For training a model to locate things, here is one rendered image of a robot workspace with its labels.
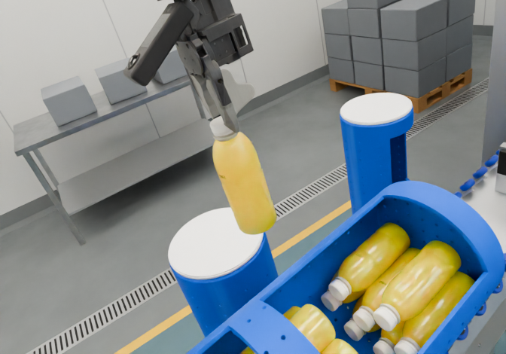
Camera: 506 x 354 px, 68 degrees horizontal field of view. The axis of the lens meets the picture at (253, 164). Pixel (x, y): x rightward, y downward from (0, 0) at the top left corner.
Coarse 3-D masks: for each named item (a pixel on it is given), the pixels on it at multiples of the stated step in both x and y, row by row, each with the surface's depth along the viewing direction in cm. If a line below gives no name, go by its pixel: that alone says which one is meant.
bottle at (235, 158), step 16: (224, 144) 56; (240, 144) 56; (224, 160) 56; (240, 160) 56; (256, 160) 58; (224, 176) 58; (240, 176) 57; (256, 176) 59; (240, 192) 59; (256, 192) 59; (240, 208) 60; (256, 208) 60; (272, 208) 63; (240, 224) 63; (256, 224) 62; (272, 224) 63
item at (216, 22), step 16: (160, 0) 46; (176, 0) 48; (192, 0) 50; (208, 0) 49; (224, 0) 49; (208, 16) 49; (224, 16) 50; (240, 16) 49; (192, 32) 49; (208, 32) 48; (224, 32) 49; (240, 32) 51; (176, 48) 53; (192, 48) 48; (208, 48) 48; (224, 48) 51; (240, 48) 51; (192, 64) 51
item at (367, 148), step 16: (352, 128) 147; (368, 128) 142; (384, 128) 141; (400, 128) 142; (352, 144) 151; (368, 144) 146; (384, 144) 144; (400, 144) 168; (352, 160) 157; (368, 160) 150; (384, 160) 148; (400, 160) 173; (352, 176) 162; (368, 176) 155; (384, 176) 152; (400, 176) 179; (352, 192) 168; (368, 192) 159; (352, 208) 176
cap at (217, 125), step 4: (220, 116) 58; (212, 120) 57; (216, 120) 57; (220, 120) 57; (212, 124) 56; (216, 124) 55; (220, 124) 55; (212, 128) 56; (216, 128) 55; (220, 128) 55; (224, 128) 55; (228, 128) 55; (212, 132) 56; (216, 132) 56; (220, 132) 55; (224, 132) 55; (228, 132) 55; (232, 132) 56
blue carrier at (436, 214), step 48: (384, 192) 79; (432, 192) 72; (336, 240) 82; (480, 240) 66; (288, 288) 77; (480, 288) 65; (240, 336) 57; (288, 336) 54; (336, 336) 80; (432, 336) 59
